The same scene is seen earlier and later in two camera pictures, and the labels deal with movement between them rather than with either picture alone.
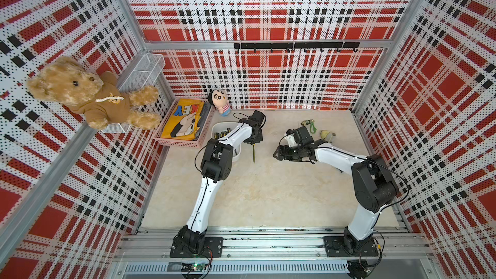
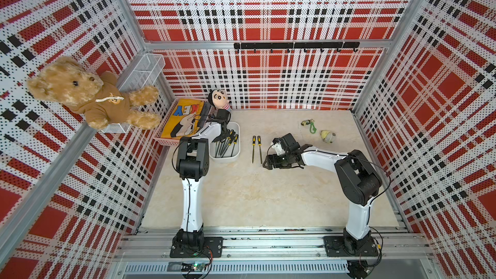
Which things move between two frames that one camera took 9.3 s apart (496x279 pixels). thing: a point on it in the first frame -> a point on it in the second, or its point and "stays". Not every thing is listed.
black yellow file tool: x=254 y=152 stays
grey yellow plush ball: x=328 y=135 stays
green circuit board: x=192 y=267 stays
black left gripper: x=259 y=137 -> x=225 y=137
